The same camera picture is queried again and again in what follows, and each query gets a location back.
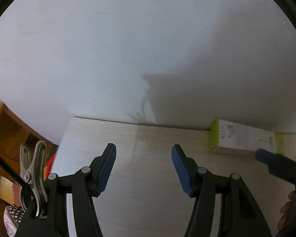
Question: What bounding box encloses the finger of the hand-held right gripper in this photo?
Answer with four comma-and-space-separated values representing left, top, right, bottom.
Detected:
255, 149, 296, 184

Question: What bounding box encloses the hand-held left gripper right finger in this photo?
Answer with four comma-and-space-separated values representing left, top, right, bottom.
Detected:
171, 144, 272, 237

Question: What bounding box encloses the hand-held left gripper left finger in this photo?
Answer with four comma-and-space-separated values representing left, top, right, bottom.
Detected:
17, 143, 117, 237

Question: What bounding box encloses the white green cardboard box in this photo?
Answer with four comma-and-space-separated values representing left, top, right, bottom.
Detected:
208, 119, 284, 157

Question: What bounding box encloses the person's right hand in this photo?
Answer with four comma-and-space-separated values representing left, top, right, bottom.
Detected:
277, 190, 296, 230

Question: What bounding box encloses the red plastic stool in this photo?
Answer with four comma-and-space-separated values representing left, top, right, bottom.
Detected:
48, 152, 58, 176

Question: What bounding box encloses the metal spring clip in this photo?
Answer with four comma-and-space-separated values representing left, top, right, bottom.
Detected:
19, 140, 49, 219

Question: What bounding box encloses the wooden cabinet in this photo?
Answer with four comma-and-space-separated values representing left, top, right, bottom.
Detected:
0, 102, 59, 218

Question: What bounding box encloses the light wooden board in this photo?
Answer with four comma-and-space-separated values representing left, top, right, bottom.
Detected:
0, 175, 16, 203

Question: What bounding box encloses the pink printed blanket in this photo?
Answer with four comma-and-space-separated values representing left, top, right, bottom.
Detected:
3, 212, 18, 237

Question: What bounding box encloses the black cable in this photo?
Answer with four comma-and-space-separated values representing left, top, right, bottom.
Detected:
0, 144, 28, 188

